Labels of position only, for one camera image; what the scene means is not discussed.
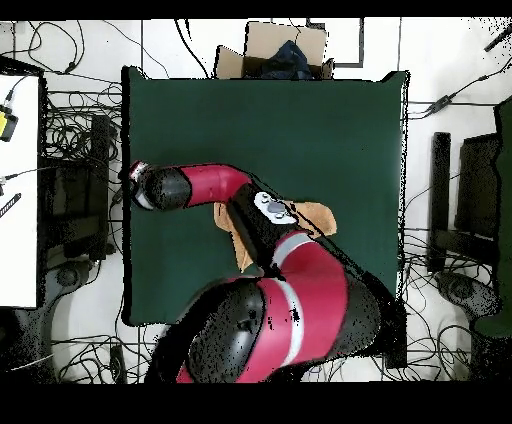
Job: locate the tan terry towel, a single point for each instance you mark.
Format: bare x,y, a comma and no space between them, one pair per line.
320,216

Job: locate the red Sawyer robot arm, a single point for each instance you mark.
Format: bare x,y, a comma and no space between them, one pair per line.
312,300

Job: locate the black equipment stand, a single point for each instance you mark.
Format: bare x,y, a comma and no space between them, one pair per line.
98,160

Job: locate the black ruler strip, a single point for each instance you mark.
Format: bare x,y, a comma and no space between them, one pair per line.
10,205

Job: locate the yellow and black device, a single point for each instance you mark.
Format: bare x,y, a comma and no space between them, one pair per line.
6,124

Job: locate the white desk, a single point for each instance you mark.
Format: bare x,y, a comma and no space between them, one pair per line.
18,240

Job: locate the dark green table cloth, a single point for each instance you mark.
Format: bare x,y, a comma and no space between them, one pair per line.
280,128

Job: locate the brown cardboard box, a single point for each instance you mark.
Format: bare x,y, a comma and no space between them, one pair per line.
268,40

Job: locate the dark blue garment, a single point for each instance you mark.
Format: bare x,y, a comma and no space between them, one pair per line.
288,60

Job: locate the black upright bar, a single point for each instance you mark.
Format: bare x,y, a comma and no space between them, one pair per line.
440,180

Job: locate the black power adapter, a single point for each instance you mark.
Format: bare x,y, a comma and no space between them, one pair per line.
440,103

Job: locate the black rectangular box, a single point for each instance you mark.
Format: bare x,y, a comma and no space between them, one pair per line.
398,348

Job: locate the dark green fabric cover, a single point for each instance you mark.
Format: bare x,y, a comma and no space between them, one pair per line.
504,200

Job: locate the grey pedestal leg foot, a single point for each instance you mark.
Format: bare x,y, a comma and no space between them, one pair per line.
68,276
460,288

